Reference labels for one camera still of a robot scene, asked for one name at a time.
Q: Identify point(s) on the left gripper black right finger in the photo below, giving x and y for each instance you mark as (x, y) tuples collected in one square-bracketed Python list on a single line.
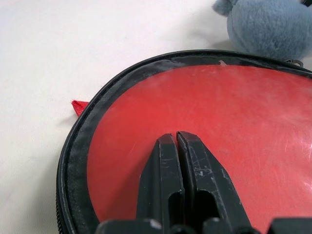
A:
[(202, 180)]

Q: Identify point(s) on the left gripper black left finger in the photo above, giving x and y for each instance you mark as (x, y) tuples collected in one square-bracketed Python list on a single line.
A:
[(165, 175)]

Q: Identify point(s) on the red table tennis paddle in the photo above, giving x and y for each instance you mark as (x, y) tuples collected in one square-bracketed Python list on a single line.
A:
[(219, 109)]

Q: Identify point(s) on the grey-blue plush toy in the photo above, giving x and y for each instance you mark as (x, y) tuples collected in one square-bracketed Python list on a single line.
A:
[(268, 24)]

